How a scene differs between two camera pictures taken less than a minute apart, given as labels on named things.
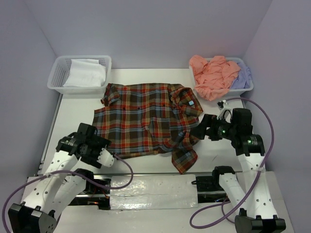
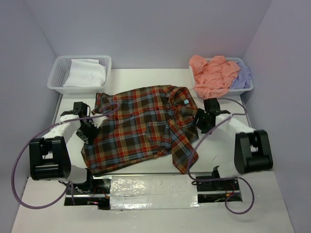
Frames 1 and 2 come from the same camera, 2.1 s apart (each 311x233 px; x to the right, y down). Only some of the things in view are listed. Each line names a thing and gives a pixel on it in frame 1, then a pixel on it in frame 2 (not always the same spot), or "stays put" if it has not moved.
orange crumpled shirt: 214,76 stays put
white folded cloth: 86,73 stays put
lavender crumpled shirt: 244,80 stays put
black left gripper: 102,143 → 89,138
